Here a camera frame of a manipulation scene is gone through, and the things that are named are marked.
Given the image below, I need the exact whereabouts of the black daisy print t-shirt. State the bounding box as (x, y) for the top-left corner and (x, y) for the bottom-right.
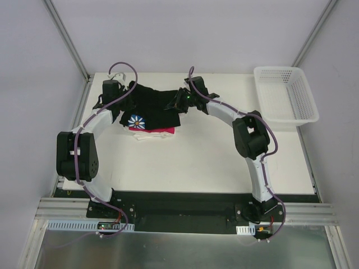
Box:
(119, 81), (181, 130)

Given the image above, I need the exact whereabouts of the white cable duct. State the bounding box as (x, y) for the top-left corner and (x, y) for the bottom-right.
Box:
(47, 220), (135, 233)
(236, 225), (256, 236)

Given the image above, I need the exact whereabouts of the white t-shirt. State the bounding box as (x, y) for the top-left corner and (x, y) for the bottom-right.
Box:
(123, 127), (174, 141)

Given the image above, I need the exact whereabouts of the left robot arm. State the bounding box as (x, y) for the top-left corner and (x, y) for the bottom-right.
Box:
(56, 78), (137, 218)

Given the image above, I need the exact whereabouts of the white plastic basket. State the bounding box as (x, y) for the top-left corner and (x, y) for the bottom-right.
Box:
(254, 66), (319, 131)

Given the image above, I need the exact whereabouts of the right white cable duct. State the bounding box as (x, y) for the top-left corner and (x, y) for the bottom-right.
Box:
(236, 225), (256, 236)

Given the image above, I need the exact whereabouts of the pink t-shirt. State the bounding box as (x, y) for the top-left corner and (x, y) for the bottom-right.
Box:
(128, 127), (175, 135)

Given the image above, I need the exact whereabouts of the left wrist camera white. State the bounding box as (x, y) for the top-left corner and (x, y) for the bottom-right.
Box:
(108, 72), (126, 85)

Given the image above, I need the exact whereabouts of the left white cable duct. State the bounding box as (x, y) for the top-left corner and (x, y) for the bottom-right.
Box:
(47, 220), (135, 233)

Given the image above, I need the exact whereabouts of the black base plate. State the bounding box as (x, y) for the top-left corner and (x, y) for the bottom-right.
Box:
(86, 191), (284, 234)

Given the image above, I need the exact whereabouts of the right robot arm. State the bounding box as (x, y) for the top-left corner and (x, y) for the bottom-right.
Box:
(165, 76), (276, 224)

